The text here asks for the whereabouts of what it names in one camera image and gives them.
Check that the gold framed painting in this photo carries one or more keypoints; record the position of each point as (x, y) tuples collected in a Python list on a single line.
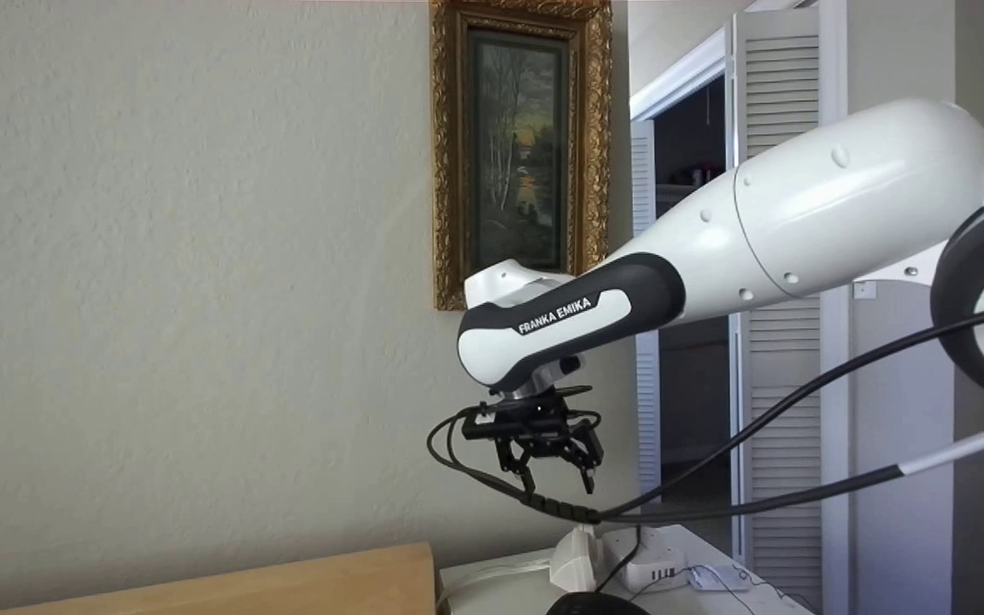
[(522, 148)]

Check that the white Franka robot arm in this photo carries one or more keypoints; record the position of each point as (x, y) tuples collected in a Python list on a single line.
[(835, 217)]

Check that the white louvered door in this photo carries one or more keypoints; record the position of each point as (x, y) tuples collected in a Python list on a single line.
[(784, 69)]

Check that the white power strip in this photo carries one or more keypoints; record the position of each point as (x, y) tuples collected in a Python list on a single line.
[(661, 559)]

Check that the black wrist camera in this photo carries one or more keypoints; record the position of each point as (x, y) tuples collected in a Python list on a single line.
[(505, 428)]

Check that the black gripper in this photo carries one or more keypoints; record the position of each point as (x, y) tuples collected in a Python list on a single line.
[(563, 417)]

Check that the light wooden headboard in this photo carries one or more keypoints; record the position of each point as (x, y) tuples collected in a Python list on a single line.
[(287, 584)]

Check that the white door frame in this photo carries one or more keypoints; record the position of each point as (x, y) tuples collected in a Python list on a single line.
[(644, 173)]

